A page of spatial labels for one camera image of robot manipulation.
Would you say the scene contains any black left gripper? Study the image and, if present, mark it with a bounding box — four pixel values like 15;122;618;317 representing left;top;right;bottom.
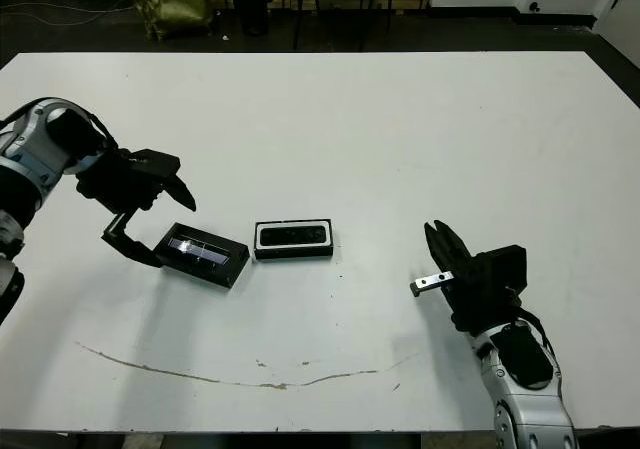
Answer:
74;151;197;269

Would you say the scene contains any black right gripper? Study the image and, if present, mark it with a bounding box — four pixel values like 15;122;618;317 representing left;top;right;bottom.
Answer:
409;220;521;333

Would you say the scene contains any glossy black box lid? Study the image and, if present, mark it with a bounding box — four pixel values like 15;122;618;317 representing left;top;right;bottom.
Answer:
152;222;250;290

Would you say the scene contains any slim black camera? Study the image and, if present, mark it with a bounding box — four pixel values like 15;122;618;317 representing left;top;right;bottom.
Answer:
260;224;326;247

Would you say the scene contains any black box with white insert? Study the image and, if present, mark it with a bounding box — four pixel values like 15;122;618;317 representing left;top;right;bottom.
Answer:
253;217;335;261

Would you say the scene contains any yellow-green sack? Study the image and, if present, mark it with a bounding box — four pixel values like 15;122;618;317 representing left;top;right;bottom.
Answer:
130;0;214;41

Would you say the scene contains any black trash bin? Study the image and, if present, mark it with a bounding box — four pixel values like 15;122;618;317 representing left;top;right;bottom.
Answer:
231;0;275;38

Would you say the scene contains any white door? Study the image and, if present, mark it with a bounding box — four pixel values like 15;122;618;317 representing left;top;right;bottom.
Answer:
592;0;640;55

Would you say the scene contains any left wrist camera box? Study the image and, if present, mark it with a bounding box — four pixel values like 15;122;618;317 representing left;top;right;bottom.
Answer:
124;147;182;183

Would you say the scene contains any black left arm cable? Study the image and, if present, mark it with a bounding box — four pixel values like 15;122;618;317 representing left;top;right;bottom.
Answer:
79;110;124;158

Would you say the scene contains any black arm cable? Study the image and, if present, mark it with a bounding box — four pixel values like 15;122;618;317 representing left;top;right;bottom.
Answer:
79;110;124;158
517;307;564;375

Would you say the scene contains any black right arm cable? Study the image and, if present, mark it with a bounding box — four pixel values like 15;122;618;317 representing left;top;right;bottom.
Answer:
517;307;564;375

